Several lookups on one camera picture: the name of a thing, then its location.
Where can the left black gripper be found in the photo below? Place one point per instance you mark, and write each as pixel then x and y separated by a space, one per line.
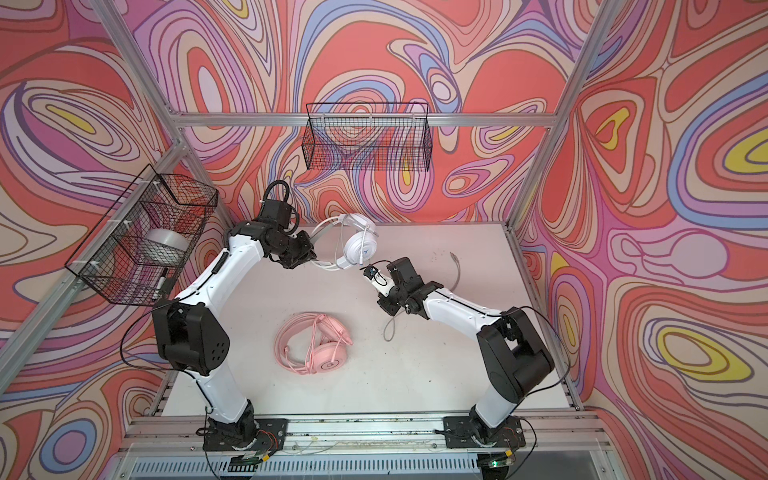
pixel 306 252

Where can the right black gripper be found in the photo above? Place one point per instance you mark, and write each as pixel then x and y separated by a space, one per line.
pixel 385 304

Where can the pink headphones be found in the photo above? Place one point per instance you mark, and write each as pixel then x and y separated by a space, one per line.
pixel 327 350

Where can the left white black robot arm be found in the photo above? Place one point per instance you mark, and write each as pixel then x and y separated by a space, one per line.
pixel 189 335

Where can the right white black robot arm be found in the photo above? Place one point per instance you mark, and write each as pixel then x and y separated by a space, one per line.
pixel 515 357

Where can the grey tape roll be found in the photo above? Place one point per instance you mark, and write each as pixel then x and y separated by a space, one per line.
pixel 164 247

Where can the black white marker pen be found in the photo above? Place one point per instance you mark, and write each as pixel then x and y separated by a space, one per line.
pixel 158 291

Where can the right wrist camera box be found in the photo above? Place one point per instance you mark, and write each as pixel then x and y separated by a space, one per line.
pixel 382 283

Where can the rear black wire basket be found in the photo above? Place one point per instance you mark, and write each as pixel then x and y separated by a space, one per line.
pixel 367 136

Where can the black wire basket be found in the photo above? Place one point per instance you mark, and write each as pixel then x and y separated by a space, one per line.
pixel 109 260
pixel 367 136

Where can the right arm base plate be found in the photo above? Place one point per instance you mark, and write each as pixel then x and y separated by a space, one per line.
pixel 463 432

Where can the left black wire basket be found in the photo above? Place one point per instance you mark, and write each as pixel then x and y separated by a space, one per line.
pixel 109 260

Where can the white perforated cable duct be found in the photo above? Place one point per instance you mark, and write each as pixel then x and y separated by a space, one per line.
pixel 305 467

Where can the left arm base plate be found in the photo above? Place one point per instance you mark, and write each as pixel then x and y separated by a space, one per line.
pixel 266 435

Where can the aluminium front rail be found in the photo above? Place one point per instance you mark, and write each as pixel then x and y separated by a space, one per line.
pixel 547 430

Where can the aluminium cage frame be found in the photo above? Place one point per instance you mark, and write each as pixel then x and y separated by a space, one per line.
pixel 22 343

